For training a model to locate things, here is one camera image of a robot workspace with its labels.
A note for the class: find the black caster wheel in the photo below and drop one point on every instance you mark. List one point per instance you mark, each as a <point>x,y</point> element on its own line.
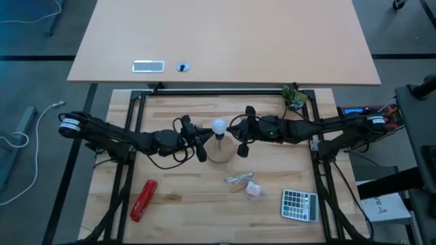
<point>398,4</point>

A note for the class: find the black equipment stand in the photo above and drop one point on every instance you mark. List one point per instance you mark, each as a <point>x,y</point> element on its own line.
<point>419,119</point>

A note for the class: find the silver desk outlet plate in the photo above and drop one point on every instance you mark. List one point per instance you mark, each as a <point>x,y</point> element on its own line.
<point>148,66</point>

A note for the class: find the lamp with round wooden base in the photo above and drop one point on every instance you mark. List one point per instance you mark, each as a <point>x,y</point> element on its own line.
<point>221,154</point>

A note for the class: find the red electronics board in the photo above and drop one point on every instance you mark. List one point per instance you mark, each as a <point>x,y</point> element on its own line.
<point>354,111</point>

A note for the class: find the beige office desk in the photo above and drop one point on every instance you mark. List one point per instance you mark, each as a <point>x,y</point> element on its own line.
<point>221,37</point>

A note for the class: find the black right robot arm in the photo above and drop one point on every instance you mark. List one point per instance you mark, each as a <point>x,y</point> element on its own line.
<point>306,127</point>

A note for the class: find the white lightbulb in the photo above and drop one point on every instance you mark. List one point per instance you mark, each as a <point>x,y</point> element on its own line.
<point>219,126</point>

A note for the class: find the white printed paper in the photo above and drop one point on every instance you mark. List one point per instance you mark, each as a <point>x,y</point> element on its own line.
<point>385,207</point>

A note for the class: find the small potted succulent plant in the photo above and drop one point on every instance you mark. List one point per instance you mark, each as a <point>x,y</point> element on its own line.
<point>293,97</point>

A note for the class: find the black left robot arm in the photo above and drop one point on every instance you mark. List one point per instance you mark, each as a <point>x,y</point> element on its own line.
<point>109,136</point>

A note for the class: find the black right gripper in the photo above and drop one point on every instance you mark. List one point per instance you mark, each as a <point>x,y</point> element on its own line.
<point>262,129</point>

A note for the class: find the black aluminium table frame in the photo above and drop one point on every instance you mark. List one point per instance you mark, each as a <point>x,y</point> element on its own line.
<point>221,92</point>

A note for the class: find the red stapler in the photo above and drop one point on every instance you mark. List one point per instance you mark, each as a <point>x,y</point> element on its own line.
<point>143,200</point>

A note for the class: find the grey desk calculator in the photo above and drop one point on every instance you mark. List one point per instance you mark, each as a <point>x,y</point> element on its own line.
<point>299,206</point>

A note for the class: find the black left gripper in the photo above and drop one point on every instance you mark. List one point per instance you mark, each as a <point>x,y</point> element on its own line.
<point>188,137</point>

